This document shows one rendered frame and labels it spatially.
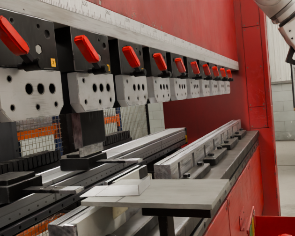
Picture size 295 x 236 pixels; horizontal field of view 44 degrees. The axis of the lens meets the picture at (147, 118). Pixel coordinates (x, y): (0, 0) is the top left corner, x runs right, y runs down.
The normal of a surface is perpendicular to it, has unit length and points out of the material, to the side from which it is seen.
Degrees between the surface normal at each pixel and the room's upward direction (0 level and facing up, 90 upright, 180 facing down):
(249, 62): 90
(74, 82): 90
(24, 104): 90
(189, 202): 0
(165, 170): 90
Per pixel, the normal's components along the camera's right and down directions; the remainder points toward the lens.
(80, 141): -0.37, 0.08
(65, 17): 0.92, -0.07
